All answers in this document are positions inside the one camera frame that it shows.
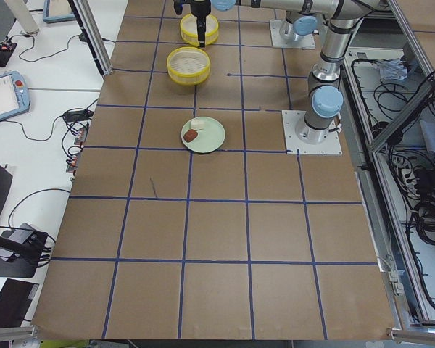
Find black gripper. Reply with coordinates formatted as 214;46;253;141
173;0;211;48

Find yellow steamer basket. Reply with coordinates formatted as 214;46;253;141
166;46;210;86
179;14;220;47

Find white steamed bun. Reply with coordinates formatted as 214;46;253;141
190;118;206;131

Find brown steamed bun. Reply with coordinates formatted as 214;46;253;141
183;129;198;143

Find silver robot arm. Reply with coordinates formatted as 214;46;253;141
236;1;380;145
173;1;318;49

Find light green plate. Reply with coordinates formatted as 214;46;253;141
181;117;225;154

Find black power adapter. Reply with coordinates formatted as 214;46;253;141
62;109;94;123

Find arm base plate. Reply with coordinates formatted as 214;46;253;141
281;110;342;156
269;16;318;49

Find aluminium frame post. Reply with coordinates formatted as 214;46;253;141
68;0;112;76

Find black camera stand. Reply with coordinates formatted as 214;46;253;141
0;223;50;278

